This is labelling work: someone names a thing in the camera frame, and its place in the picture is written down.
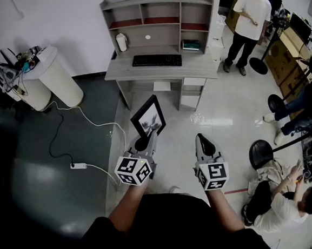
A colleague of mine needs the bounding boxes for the short white ribbed pedestal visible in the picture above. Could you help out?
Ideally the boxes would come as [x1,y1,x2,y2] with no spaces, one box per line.
[5,72,54,115]

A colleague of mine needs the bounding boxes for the person's left forearm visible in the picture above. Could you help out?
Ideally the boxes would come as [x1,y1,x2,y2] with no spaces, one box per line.
[105,183,155,236]

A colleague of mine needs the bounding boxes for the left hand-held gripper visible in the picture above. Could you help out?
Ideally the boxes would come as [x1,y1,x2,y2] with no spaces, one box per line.
[111,131,162,189]

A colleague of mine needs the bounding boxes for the beige cloth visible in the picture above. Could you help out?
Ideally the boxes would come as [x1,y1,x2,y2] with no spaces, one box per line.
[245,157,297,197]

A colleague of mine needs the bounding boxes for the white power cable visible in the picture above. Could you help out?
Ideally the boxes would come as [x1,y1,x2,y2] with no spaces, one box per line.
[85,160,122,189]
[44,95,129,161]

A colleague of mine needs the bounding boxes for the large cardboard box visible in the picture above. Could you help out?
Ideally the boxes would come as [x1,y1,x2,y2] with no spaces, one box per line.
[262,25,312,104]

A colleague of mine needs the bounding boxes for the small cardboard box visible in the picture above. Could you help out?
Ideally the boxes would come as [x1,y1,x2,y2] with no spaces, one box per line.
[223,0,246,34]

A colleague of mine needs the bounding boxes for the black picture frame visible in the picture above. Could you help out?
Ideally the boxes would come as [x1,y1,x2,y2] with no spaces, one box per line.
[128,93,168,140]

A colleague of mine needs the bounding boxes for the black round-base stand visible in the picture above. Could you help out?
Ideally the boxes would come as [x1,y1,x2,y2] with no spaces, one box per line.
[247,130,312,171]
[264,68,312,114]
[246,30,284,77]

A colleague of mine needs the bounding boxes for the grey wooden desk with hutch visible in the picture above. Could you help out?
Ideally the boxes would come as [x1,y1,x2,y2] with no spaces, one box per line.
[98,0,223,119]

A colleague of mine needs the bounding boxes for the person's right forearm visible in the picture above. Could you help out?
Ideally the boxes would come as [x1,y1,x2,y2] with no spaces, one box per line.
[204,185,246,235]

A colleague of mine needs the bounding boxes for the person's black shirt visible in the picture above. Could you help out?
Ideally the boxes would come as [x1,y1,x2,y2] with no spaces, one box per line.
[78,183,273,249]

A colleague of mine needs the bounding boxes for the tall white ribbed pedestal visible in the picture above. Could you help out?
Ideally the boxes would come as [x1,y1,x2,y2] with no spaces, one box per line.
[35,43,85,111]

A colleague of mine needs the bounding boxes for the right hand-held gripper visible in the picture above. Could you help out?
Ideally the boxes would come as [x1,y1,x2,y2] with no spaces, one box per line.
[191,130,231,192]

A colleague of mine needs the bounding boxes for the black monitor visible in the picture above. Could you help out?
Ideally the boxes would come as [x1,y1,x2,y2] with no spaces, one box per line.
[288,10,312,46]
[266,0,284,17]

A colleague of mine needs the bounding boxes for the black power cable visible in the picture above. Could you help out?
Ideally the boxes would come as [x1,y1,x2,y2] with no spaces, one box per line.
[45,106,75,168]

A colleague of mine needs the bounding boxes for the white power strip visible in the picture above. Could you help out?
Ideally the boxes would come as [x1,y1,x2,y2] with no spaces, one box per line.
[69,161,88,171]

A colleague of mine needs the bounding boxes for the clear plastic wrap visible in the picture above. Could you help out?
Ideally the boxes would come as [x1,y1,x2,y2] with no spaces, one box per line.
[189,112,207,125]

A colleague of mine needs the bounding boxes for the black keyboard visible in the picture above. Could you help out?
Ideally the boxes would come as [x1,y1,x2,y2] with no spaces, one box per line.
[131,51,183,71]

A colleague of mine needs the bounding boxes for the white boards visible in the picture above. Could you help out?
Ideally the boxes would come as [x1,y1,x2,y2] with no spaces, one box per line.
[206,14,230,63]

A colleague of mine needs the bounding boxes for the white slotted holder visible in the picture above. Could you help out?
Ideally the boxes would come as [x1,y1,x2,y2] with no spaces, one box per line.
[34,45,56,62]

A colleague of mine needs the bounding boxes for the green book stack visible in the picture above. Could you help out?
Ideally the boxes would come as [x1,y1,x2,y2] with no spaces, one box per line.
[182,38,202,52]

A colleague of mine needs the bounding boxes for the pile of electronic devices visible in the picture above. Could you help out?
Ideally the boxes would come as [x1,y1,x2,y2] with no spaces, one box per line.
[0,44,47,97]

